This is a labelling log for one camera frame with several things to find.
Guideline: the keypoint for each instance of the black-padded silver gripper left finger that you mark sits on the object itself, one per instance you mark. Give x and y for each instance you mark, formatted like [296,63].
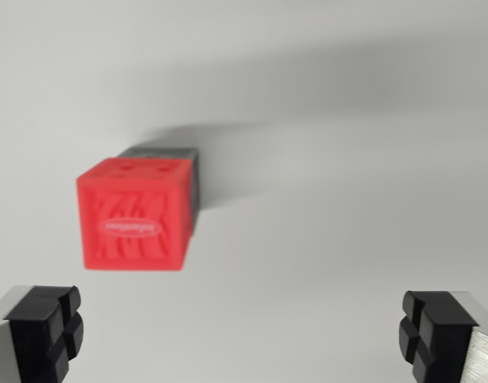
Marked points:
[32,339]

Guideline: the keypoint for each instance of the grey embossed cube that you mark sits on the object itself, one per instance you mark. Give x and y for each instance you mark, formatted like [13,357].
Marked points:
[155,152]

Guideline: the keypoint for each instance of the red embossed cube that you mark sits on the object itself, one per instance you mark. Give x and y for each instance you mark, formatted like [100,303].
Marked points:
[136,215]

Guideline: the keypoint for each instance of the black-padded silver gripper right finger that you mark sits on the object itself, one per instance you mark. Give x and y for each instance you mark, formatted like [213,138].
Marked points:
[439,339]

